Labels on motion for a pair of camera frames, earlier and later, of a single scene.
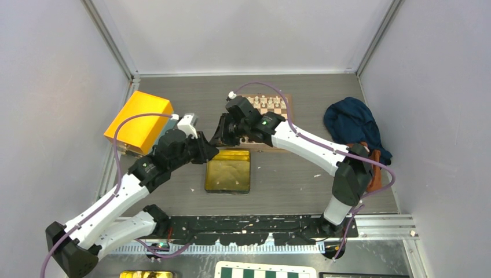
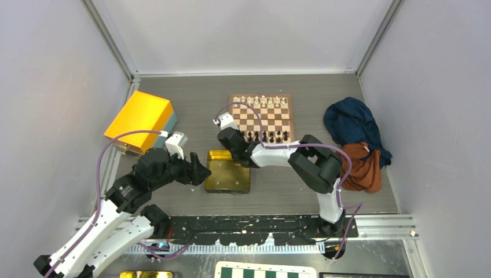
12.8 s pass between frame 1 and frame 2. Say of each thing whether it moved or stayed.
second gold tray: stayed
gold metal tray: stayed
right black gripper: moved
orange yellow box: stayed
